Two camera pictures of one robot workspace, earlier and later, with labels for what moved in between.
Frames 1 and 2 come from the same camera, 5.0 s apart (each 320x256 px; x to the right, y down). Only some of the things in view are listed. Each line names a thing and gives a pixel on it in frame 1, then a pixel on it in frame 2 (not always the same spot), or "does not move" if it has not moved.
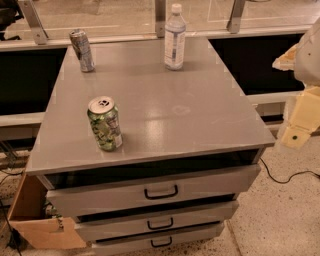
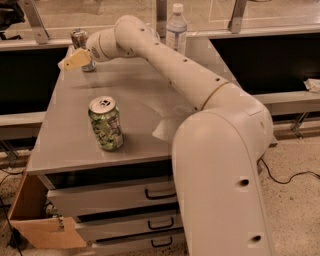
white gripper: (309, 56) to (93, 47)
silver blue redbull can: (82, 47) does not move
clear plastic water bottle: (175, 39) does not move
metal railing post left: (31, 15) does not move
